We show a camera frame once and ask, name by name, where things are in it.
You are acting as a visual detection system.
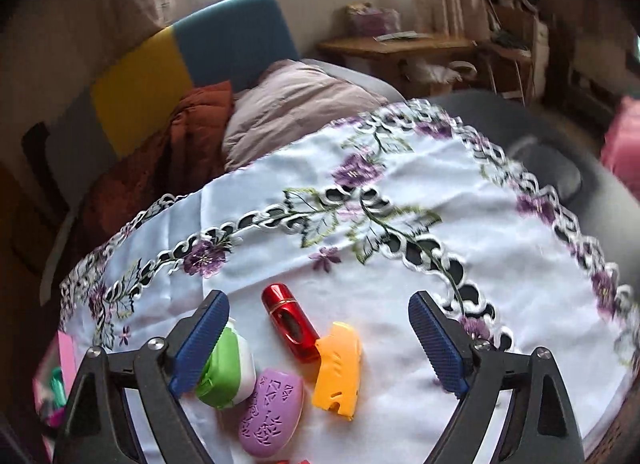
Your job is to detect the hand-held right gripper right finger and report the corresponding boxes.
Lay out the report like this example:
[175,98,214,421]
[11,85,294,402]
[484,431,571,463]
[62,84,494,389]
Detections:
[407,290,586,464]

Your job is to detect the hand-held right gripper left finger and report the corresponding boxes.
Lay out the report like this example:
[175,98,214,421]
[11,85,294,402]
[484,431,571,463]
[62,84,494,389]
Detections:
[52,289,231,464]

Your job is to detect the green and white case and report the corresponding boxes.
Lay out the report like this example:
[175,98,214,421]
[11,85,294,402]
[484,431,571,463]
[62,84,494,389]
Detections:
[195,319,257,411]

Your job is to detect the purple oval perforated case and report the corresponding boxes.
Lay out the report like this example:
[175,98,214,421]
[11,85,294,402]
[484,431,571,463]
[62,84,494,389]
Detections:
[237,368,306,459]

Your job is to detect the orange puzzle piece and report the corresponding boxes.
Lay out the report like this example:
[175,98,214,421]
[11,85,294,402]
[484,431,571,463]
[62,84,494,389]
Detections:
[311,321,363,421]

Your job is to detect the pink cardboard box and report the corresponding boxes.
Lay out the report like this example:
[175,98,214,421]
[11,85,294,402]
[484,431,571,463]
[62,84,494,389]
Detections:
[32,329,78,430]

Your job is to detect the white embroidered floral tablecloth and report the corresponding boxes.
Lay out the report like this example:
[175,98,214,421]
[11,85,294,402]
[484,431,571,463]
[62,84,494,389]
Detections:
[59,98,640,464]

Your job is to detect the teal plastic item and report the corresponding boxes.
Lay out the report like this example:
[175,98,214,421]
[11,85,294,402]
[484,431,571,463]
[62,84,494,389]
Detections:
[50,366,68,410]

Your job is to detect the dark grey rounded object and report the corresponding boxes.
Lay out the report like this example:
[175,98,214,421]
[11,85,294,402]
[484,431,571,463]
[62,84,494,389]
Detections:
[509,136,584,205]

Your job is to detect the rust brown quilt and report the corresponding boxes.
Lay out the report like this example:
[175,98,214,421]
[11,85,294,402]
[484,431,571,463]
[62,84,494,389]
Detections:
[75,81,236,255]

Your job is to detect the pale pink pillow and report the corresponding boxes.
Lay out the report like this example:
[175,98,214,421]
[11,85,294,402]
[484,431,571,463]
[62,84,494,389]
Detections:
[222,60,401,172]

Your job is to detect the white bag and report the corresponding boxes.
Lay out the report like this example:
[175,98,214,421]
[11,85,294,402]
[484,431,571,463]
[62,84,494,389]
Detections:
[400,61,477,90]

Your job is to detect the pink fabric item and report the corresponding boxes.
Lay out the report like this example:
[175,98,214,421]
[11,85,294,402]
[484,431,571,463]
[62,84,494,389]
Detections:
[600,96,640,189]

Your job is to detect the wooden desk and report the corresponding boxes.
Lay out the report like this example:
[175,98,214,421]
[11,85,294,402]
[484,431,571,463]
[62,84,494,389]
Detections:
[317,34,481,94]

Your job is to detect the grey yellow blue headboard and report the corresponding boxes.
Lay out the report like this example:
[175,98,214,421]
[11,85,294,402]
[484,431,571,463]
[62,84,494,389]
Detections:
[42,0,301,205]

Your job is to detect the cluttered shelf rack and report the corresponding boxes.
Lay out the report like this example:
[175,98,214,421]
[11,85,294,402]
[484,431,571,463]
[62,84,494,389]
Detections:
[475,0,556,104]

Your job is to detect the papers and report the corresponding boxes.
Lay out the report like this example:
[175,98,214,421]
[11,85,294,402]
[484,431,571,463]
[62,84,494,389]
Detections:
[375,30,431,43]

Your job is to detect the purple gift box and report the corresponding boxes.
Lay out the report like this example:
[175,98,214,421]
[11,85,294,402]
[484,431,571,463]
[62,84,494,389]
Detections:
[347,2,402,38]

